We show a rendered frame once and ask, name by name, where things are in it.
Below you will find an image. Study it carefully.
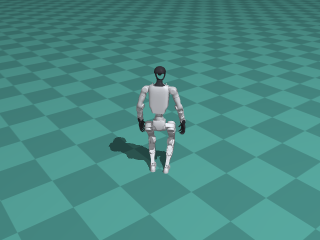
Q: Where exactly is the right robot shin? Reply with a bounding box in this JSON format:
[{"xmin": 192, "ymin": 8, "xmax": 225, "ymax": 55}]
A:
[{"xmin": 165, "ymin": 138, "xmax": 175, "ymax": 168}]

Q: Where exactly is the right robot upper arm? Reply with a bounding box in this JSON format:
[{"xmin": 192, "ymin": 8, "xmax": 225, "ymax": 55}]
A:
[{"xmin": 168, "ymin": 86, "xmax": 183, "ymax": 111}]

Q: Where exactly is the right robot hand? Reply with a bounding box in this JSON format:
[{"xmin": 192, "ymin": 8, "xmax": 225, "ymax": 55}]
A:
[{"xmin": 178, "ymin": 120, "xmax": 186, "ymax": 135}]

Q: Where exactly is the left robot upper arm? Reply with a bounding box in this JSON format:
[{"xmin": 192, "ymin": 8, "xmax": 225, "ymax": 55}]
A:
[{"xmin": 136, "ymin": 85, "xmax": 150, "ymax": 109}]

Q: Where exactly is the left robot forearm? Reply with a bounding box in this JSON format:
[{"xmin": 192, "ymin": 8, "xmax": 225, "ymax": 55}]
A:
[{"xmin": 136, "ymin": 107, "xmax": 144, "ymax": 121}]

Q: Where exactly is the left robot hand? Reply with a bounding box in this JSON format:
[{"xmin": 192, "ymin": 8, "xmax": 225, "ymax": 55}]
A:
[{"xmin": 138, "ymin": 118, "xmax": 145, "ymax": 132}]

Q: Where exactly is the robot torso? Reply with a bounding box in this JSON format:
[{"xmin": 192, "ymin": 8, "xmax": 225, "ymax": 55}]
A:
[{"xmin": 148, "ymin": 82, "xmax": 170, "ymax": 132}]

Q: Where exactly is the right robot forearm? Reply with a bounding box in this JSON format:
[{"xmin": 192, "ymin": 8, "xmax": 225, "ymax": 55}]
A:
[{"xmin": 177, "ymin": 104, "xmax": 186, "ymax": 123}]

